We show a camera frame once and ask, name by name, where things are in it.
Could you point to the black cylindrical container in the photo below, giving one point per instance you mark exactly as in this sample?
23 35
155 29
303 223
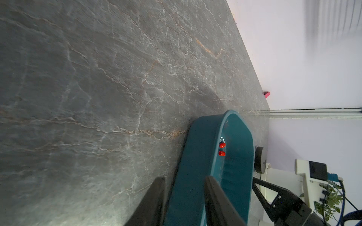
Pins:
260 160

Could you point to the large potted green plant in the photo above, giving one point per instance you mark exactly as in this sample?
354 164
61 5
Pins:
330 205

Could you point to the pink object at wall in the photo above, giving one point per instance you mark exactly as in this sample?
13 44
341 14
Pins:
266 94

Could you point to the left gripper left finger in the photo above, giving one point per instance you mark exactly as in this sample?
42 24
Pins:
150 211

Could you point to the teal plastic storage box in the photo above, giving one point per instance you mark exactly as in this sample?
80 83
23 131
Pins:
233 172

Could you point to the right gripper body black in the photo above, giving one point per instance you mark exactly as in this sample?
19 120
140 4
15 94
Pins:
305 217

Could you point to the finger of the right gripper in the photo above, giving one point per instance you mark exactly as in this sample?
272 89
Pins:
280 204

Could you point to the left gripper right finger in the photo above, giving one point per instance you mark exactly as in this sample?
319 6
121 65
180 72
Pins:
219 209

